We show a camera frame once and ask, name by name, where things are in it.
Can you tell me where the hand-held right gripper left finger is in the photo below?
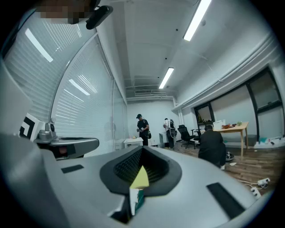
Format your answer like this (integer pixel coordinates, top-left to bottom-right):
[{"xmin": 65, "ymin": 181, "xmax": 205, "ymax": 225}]
[{"xmin": 50, "ymin": 146, "xmax": 143, "ymax": 228}]

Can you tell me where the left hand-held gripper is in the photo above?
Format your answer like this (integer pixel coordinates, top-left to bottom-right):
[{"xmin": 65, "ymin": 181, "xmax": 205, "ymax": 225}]
[{"xmin": 19, "ymin": 113, "xmax": 100, "ymax": 160}]

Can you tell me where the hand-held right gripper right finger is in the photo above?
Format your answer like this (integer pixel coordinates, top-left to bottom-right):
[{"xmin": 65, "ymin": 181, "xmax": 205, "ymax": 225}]
[{"xmin": 131, "ymin": 146, "xmax": 262, "ymax": 228}]

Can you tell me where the glass partition with blinds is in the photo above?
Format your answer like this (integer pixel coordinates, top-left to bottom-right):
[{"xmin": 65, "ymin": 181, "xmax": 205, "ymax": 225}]
[{"xmin": 4, "ymin": 13, "xmax": 128, "ymax": 156}]

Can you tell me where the small white table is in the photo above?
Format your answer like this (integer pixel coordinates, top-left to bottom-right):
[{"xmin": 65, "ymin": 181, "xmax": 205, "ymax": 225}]
[{"xmin": 123, "ymin": 137, "xmax": 144, "ymax": 149}]

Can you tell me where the black office chair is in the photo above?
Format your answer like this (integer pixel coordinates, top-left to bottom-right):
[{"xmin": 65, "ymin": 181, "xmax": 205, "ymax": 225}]
[
  {"xmin": 191, "ymin": 128, "xmax": 202, "ymax": 143},
  {"xmin": 177, "ymin": 124, "xmax": 197, "ymax": 149}
]

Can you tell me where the white cabinet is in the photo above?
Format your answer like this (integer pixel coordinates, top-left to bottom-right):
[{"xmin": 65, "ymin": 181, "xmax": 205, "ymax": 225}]
[{"xmin": 159, "ymin": 132, "xmax": 171, "ymax": 148}]

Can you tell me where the long white power strip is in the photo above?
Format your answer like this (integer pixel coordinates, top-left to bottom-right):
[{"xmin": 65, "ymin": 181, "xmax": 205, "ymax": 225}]
[{"xmin": 250, "ymin": 187, "xmax": 261, "ymax": 199}]

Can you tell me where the ceiling air vent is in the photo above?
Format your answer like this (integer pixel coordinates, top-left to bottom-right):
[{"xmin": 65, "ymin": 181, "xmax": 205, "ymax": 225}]
[{"xmin": 134, "ymin": 89, "xmax": 153, "ymax": 96}]

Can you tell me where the white box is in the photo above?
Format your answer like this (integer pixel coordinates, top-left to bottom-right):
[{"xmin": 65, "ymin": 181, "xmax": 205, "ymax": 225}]
[{"xmin": 213, "ymin": 119, "xmax": 226, "ymax": 130}]

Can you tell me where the light wooden table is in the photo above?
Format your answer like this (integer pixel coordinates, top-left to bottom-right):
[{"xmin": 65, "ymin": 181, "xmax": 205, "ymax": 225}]
[{"xmin": 213, "ymin": 122, "xmax": 249, "ymax": 161}]

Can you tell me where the long ceiling light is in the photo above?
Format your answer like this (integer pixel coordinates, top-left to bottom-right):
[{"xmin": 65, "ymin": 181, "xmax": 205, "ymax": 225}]
[
  {"xmin": 183, "ymin": 0, "xmax": 212, "ymax": 42},
  {"xmin": 158, "ymin": 67, "xmax": 175, "ymax": 90}
]

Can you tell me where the black framed window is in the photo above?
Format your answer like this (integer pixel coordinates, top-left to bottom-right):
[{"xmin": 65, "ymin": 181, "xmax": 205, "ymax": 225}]
[{"xmin": 193, "ymin": 66, "xmax": 283, "ymax": 143}]

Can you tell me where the white power strip with cable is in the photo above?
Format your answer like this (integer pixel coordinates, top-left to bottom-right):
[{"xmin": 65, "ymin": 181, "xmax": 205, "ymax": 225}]
[{"xmin": 236, "ymin": 179, "xmax": 268, "ymax": 190}]

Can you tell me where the black head-mounted camera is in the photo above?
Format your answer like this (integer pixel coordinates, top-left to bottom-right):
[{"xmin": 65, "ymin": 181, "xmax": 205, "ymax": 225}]
[{"xmin": 85, "ymin": 5, "xmax": 114, "ymax": 31}]

